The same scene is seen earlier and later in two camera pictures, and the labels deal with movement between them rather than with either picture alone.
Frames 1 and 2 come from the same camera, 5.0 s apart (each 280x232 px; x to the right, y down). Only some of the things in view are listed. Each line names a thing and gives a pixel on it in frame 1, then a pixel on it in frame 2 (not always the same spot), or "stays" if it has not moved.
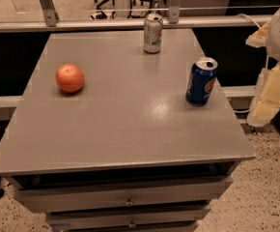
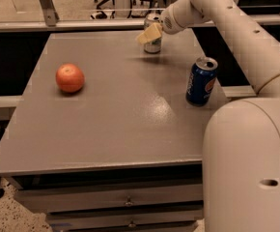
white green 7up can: [153, 33] stays
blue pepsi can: [201, 81] stays
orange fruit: [70, 77] stays
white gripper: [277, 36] to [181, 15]
